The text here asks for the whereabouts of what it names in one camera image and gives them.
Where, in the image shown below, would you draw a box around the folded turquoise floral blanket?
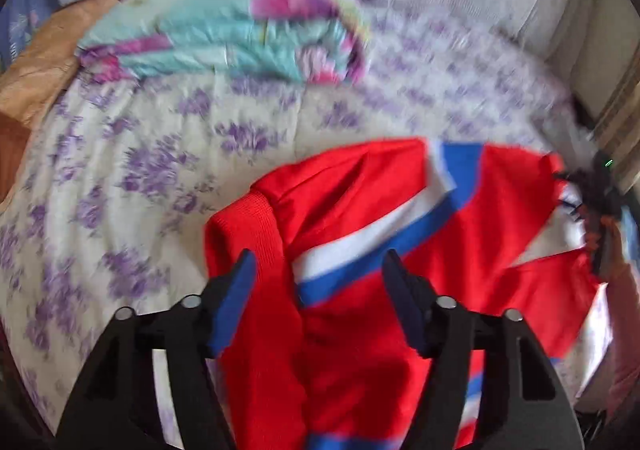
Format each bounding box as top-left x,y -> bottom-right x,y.
76,0 -> 370,85

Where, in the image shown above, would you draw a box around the red blue white pants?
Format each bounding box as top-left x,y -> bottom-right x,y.
204,138 -> 606,449

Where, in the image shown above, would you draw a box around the pink sleeved right forearm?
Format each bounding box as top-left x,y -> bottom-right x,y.
601,216 -> 639,420

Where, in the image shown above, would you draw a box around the purple floral bed sheet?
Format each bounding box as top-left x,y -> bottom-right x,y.
1,10 -> 611,449

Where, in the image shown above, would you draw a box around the beige striped curtain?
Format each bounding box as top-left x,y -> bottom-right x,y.
594,49 -> 640,192

